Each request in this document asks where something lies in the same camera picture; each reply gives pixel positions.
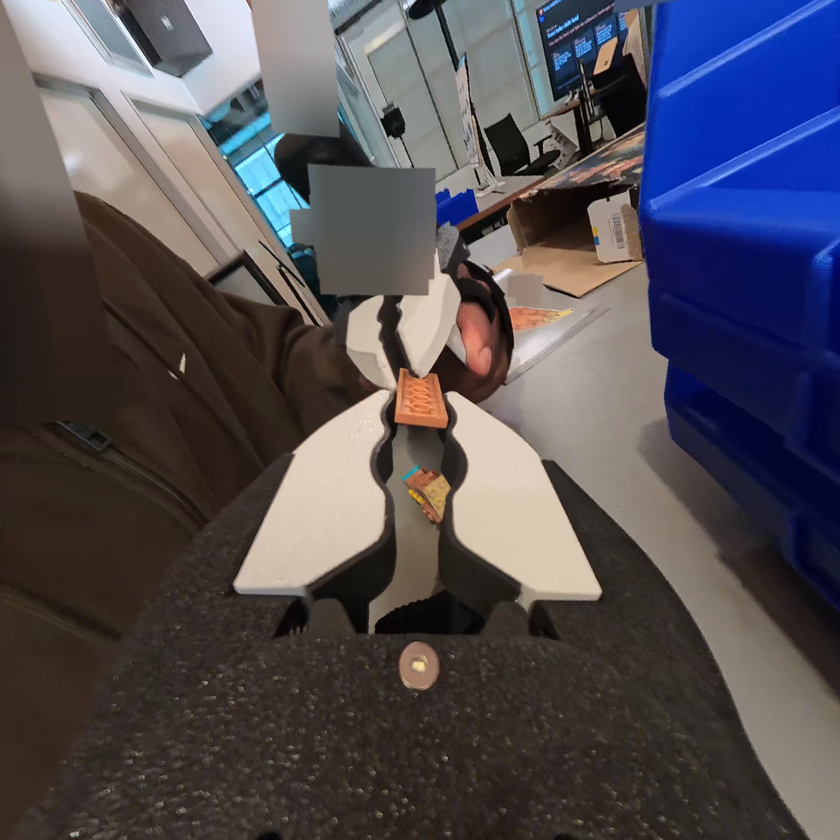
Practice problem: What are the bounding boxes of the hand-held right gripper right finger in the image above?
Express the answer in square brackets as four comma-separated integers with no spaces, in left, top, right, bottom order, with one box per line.
[441,392,603,603]

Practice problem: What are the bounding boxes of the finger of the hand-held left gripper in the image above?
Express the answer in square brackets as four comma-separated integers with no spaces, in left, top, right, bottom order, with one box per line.
[344,295,399,389]
[394,274,463,378]

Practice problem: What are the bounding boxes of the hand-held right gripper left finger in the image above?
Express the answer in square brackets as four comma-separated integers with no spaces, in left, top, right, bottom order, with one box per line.
[233,392,396,599]

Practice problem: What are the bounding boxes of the orange toy brick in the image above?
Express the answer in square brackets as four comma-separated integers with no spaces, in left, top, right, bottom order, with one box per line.
[395,367,451,431]

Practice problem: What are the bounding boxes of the orange yellow brick train model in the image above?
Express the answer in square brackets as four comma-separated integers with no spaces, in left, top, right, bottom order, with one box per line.
[402,465,454,525]

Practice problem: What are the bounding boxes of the person's left forearm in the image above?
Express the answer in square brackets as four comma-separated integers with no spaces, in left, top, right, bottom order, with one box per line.
[197,289,378,473]

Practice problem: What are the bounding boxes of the person's left hand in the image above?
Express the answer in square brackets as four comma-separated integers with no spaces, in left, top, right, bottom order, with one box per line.
[433,298,516,404]

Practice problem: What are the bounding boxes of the printed instruction booklet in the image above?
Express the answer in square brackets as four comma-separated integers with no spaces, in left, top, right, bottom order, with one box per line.
[499,305,613,386]

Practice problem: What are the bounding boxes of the long wooden desk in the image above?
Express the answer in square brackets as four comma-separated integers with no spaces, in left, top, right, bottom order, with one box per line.
[453,174,547,245]

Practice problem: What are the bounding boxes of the flattened cardboard box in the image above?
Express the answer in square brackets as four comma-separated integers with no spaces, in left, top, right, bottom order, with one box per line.
[492,177,647,299]

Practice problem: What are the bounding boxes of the black office chair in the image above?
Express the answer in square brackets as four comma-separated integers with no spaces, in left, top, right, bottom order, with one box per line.
[482,113,563,177]

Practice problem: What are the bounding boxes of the white instruction sheet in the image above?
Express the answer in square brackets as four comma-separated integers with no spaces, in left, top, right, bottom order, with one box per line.
[455,52,506,198]

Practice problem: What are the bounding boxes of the black speaker on stand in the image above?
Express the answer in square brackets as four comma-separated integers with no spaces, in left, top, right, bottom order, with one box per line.
[382,104,416,166]

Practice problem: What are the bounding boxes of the dark computer monitor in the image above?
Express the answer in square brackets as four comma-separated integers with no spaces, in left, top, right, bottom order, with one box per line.
[538,0,634,102]

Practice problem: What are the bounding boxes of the black round lamp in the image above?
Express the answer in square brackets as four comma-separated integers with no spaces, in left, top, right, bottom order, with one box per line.
[407,0,462,70]

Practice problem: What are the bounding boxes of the black wall speaker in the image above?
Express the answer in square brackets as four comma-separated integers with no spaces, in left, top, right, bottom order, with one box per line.
[121,0,215,77]

